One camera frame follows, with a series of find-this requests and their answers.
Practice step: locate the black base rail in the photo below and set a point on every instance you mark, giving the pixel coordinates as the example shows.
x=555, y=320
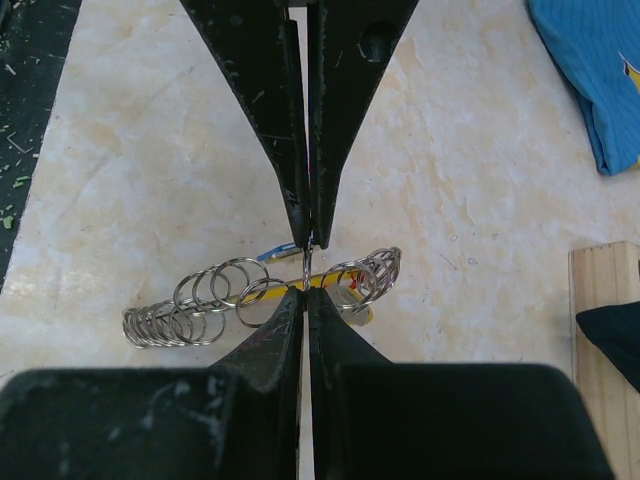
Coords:
x=35, y=39

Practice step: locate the dark navy tank top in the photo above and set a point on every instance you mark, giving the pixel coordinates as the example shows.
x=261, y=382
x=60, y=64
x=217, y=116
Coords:
x=615, y=331

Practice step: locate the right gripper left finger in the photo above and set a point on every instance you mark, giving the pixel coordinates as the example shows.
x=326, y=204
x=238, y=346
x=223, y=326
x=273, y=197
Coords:
x=236, y=419

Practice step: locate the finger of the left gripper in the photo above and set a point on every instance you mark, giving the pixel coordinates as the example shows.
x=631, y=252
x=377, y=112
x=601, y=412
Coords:
x=255, y=45
x=350, y=44

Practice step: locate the blue pikachu shirt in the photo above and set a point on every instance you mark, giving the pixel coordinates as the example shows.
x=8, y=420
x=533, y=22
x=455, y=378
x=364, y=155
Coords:
x=595, y=45

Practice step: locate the wooden clothes rack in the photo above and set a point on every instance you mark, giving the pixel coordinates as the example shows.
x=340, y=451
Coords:
x=604, y=282

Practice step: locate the blue key tag with key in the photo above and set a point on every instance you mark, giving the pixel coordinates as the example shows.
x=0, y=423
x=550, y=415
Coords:
x=278, y=253

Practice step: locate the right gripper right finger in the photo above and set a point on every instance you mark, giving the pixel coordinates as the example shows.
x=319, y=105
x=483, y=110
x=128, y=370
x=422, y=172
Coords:
x=376, y=419

